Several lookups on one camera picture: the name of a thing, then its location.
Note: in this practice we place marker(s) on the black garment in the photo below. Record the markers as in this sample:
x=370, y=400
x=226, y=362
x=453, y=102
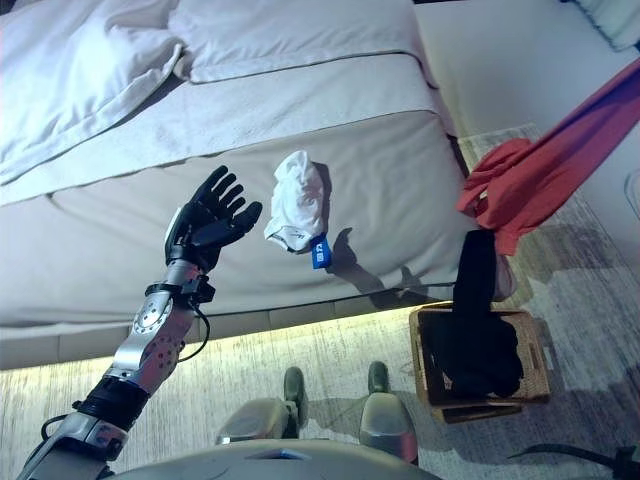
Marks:
x=475, y=340

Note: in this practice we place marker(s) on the robot left leg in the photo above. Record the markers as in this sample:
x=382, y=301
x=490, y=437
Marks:
x=295, y=395

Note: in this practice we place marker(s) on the grey streaked rug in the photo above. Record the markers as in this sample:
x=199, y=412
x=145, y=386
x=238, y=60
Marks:
x=125, y=400

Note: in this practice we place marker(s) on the robot leg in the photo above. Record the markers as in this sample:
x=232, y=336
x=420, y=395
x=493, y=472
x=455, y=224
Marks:
x=295, y=395
x=387, y=425

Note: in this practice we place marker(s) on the white garment with blue tag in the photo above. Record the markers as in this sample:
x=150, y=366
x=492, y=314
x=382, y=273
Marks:
x=300, y=200

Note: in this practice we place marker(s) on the grey robot torso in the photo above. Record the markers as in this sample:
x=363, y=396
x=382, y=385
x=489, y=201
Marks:
x=280, y=465

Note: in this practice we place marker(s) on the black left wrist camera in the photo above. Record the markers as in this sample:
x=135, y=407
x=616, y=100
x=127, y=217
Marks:
x=200, y=289

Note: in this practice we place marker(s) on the white pillows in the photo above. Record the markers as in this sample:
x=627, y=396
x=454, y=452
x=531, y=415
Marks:
x=75, y=70

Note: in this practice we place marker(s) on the white curtain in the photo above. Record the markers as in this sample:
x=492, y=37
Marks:
x=620, y=20

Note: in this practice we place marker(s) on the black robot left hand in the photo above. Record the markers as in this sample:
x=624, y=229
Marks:
x=210, y=220

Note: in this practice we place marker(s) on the robot right leg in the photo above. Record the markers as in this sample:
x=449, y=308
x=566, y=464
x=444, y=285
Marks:
x=387, y=425

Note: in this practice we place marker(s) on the red garment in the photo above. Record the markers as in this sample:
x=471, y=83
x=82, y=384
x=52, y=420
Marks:
x=530, y=185

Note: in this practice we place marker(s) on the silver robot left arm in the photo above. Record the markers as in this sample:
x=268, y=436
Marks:
x=150, y=335

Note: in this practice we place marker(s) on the woven wicker basket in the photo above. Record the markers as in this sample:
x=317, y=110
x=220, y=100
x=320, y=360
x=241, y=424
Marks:
x=537, y=360

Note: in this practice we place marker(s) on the pale piped top sheet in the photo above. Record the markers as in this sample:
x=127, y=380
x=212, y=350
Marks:
x=300, y=35

